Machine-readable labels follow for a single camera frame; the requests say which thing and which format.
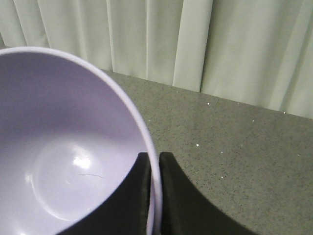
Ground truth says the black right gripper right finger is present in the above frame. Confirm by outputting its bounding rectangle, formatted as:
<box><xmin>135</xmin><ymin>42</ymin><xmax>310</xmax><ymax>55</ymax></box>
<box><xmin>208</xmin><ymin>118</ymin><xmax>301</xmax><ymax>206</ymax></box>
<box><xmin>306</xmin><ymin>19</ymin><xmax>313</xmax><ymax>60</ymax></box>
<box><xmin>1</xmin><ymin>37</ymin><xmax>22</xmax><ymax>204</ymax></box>
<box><xmin>159</xmin><ymin>152</ymin><xmax>254</xmax><ymax>235</ymax></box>

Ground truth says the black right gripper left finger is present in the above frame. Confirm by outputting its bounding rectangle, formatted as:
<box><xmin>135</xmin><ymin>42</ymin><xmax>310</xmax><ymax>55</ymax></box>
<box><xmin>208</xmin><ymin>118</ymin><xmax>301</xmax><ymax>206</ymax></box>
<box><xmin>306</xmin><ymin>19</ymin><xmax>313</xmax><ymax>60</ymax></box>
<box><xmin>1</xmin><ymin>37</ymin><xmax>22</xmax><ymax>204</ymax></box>
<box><xmin>59</xmin><ymin>153</ymin><xmax>151</xmax><ymax>235</ymax></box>

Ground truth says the lilac plastic bowl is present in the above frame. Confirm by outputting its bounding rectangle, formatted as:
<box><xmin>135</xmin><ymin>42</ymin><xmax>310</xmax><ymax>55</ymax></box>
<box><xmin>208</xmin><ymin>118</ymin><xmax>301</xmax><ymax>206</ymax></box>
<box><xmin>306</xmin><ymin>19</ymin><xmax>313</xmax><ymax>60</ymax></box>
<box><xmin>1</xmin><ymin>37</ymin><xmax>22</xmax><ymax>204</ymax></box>
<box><xmin>0</xmin><ymin>47</ymin><xmax>162</xmax><ymax>235</ymax></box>

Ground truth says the white curtain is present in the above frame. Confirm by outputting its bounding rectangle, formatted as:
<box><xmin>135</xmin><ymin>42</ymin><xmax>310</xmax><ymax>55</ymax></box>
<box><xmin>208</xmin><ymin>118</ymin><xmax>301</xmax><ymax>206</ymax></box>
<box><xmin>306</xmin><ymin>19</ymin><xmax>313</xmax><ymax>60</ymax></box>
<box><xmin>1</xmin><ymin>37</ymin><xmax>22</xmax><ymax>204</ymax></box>
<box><xmin>0</xmin><ymin>0</ymin><xmax>313</xmax><ymax>118</ymax></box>

